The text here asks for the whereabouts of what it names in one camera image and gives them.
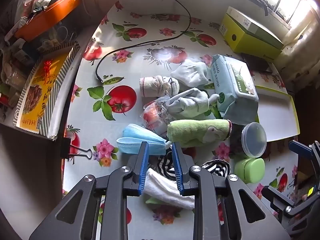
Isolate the black binder clip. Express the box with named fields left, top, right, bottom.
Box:
left=60, top=137, right=93, bottom=159

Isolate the green cardboard box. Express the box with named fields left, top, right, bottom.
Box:
left=219, top=6, right=284, bottom=60

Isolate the window frame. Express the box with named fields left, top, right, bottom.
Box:
left=222, top=0, right=320, bottom=34

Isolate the green round container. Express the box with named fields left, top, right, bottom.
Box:
left=234, top=157, right=265, bottom=184

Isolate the pale green wet wipes pack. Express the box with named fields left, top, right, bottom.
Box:
left=211, top=54, right=259, bottom=125

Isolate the orange box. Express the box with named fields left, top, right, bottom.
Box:
left=14, top=0, right=80, bottom=42

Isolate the light blue sock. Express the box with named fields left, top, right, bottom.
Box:
left=171, top=59, right=209, bottom=85

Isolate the clear plastic bag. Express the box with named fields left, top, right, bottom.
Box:
left=139, top=95, right=175, bottom=137

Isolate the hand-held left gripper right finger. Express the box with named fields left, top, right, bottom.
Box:
left=171, top=142, right=292, bottom=240

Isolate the grey sock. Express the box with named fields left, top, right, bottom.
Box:
left=167, top=87, right=218, bottom=120

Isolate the clear plastic lid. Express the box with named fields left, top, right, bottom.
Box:
left=236, top=122, right=267, bottom=158

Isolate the cream patterned curtain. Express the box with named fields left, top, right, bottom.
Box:
left=277, top=25, right=320, bottom=93

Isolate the black phone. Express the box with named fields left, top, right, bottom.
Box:
left=242, top=53, right=276, bottom=72

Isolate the green towel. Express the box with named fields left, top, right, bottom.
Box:
left=167, top=119, right=232, bottom=148

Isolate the blue face mask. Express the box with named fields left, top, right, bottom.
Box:
left=116, top=124, right=172, bottom=155

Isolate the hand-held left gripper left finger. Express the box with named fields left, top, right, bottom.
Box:
left=29, top=141, right=150, bottom=240

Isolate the black cable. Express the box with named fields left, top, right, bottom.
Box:
left=96, top=0, right=192, bottom=83

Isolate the cream sock with red stripes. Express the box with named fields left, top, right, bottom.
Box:
left=139, top=76, right=180, bottom=98

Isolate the floral tablecloth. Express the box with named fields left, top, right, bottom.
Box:
left=61, top=1, right=300, bottom=240

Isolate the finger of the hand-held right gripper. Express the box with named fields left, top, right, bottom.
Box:
left=261, top=185, right=303, bottom=219
left=288, top=140, right=320, bottom=167

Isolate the green-edged white tray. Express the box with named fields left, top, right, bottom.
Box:
left=254, top=85, right=300, bottom=143

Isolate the black white striped cloth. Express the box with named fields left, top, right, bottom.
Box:
left=156, top=152, right=230, bottom=182

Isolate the white sock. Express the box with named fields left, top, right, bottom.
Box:
left=144, top=168, right=195, bottom=210

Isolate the light green cloth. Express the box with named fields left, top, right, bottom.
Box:
left=145, top=196, right=165, bottom=205

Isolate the yellow printed box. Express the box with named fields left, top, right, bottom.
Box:
left=12, top=42, right=82, bottom=142

